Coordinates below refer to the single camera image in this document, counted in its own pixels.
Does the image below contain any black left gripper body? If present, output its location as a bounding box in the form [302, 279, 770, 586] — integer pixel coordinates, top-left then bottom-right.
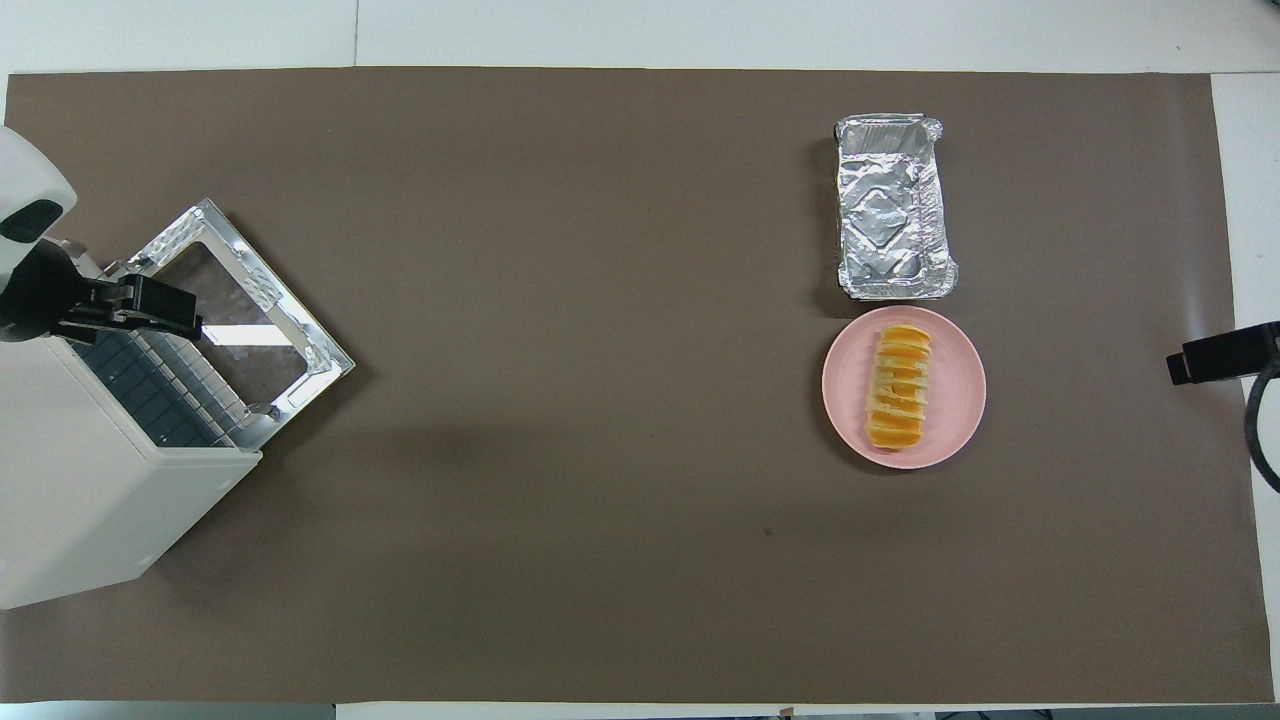
[0, 240, 129, 343]

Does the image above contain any sliced orange bread loaf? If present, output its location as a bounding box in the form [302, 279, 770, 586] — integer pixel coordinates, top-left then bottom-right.
[865, 324, 933, 450]

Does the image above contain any aluminium foil tray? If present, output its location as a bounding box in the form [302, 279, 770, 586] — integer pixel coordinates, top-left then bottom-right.
[833, 113, 959, 302]

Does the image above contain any glass oven door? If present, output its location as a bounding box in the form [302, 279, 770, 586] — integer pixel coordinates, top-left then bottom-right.
[105, 198, 356, 448]

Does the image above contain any white toaster oven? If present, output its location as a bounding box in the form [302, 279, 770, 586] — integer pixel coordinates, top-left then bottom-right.
[0, 230, 263, 611]

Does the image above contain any pink round plate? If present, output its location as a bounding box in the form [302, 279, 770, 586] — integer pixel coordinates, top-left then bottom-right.
[822, 308, 987, 471]

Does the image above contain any brown paper table mat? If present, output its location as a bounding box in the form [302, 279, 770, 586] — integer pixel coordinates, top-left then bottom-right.
[0, 66, 1276, 706]

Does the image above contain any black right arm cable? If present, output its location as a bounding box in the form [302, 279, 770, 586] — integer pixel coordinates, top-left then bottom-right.
[1244, 350, 1280, 493]

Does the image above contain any metal oven wire rack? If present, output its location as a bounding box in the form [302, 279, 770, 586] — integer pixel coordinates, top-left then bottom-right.
[125, 328, 251, 443]

